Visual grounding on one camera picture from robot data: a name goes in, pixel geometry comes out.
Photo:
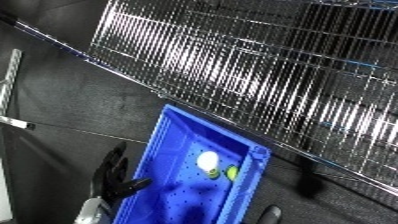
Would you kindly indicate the pale left robot arm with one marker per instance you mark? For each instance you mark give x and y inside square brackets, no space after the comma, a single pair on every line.
[92,211]

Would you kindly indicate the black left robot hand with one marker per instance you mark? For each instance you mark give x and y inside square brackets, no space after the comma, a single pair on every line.
[109,183]

